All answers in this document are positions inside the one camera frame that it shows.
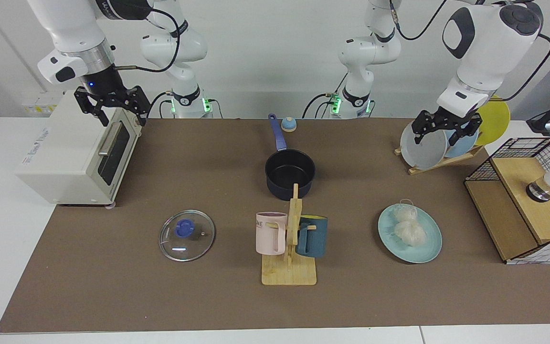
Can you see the white vermicelli bundle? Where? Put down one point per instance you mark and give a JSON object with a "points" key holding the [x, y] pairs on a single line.
{"points": [[409, 231]]}

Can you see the glass lid with blue knob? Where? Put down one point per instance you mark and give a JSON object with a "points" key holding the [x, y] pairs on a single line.
{"points": [[186, 246]]}

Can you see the light blue round plate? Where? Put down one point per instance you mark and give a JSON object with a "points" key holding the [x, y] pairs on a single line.
{"points": [[466, 143]]}

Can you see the grey round plate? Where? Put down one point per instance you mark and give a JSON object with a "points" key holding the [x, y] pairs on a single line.
{"points": [[423, 153]]}

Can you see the wooden plate rack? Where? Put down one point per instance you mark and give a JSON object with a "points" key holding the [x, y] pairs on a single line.
{"points": [[447, 161]]}

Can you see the yellow round plate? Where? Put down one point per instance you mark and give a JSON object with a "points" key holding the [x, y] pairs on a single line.
{"points": [[494, 119]]}

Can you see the teal round plate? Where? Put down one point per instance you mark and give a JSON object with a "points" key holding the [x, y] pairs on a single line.
{"points": [[425, 253]]}

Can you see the pale toaster oven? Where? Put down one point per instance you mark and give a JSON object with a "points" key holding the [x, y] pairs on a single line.
{"points": [[60, 153]]}

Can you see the small blue round thing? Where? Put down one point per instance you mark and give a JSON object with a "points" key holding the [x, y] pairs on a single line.
{"points": [[289, 125]]}

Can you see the dark teal cup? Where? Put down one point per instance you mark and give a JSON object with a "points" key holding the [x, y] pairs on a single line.
{"points": [[315, 239]]}

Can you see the brown table cloth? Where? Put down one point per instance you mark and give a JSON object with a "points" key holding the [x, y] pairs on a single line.
{"points": [[112, 286]]}

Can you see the pink cup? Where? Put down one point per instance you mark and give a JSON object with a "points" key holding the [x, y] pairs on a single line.
{"points": [[268, 236]]}

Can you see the wooden cup stand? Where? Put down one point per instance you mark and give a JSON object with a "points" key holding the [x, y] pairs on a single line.
{"points": [[289, 274]]}

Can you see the white wall socket box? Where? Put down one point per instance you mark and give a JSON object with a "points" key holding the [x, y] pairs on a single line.
{"points": [[41, 102]]}

